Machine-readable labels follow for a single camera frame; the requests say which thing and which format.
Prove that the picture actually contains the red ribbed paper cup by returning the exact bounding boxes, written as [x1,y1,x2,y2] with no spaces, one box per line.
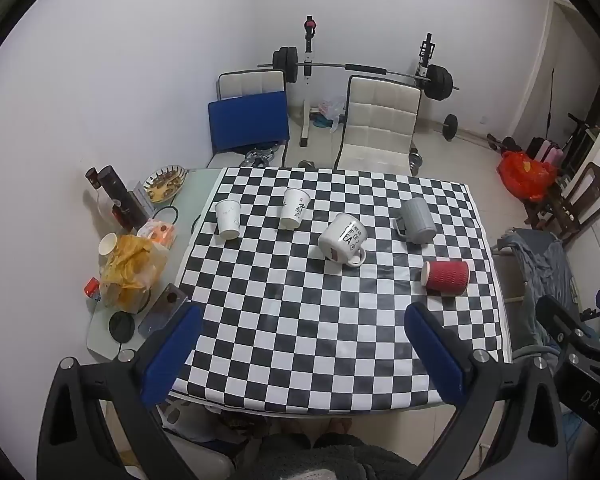
[421,259,471,296]

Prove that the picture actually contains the white plastic bag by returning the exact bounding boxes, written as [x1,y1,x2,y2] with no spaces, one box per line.
[317,94,349,134]

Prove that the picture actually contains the black barbell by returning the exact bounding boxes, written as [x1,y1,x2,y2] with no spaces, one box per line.
[257,46,460,101]

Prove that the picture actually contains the grey cloth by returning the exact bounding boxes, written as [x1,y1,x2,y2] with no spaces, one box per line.
[499,229,580,353]

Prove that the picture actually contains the black folding scooter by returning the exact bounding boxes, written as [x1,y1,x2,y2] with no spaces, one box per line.
[562,112,600,163]

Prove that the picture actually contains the white barbell rack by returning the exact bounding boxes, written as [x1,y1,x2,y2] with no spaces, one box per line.
[298,14,438,149]

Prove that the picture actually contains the yellow snack bag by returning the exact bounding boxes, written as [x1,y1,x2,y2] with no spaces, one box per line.
[100,235,171,312]

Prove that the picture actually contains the white printed ceramic mug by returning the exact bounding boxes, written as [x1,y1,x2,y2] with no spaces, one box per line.
[317,212,368,268]

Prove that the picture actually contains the orange snack packet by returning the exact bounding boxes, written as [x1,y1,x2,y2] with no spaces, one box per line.
[137,218,177,249]

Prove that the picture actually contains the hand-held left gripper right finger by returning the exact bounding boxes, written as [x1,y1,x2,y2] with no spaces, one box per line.
[404,301,566,480]

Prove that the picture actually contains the red plastic bag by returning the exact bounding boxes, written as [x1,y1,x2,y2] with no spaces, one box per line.
[498,151,558,203]

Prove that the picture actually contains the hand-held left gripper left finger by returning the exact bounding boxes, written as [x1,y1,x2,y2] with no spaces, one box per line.
[36,301,203,480]

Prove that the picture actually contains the white padded chair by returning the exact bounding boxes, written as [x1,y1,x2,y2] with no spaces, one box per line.
[206,69,291,168]
[333,75,423,177]

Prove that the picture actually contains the white paper cup black print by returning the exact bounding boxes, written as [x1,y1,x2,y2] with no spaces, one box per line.
[279,187,312,231]

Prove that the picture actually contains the black white checkered tablecloth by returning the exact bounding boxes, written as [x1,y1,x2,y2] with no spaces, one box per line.
[172,166,512,406]

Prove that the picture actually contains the small black dumbbell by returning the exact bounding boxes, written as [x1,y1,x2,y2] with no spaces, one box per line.
[432,113,482,143]

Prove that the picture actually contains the grey ribbed mug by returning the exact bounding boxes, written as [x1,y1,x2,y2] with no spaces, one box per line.
[393,197,437,244]

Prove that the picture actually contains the plain white paper cup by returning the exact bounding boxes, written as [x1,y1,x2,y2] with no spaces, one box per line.
[214,199,241,240]

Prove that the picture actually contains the dark cylindrical bottle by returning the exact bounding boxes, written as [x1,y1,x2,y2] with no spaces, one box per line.
[97,164,148,229]

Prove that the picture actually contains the dark wooden chair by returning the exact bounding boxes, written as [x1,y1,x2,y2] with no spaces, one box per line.
[524,162,600,247]

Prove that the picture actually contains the grey smartphone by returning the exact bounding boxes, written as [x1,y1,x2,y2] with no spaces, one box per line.
[138,283,189,339]

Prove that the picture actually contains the black round lid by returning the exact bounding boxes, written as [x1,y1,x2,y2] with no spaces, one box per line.
[108,311,136,345]

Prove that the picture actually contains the blue cushion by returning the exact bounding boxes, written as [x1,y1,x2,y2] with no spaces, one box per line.
[208,91,290,154]

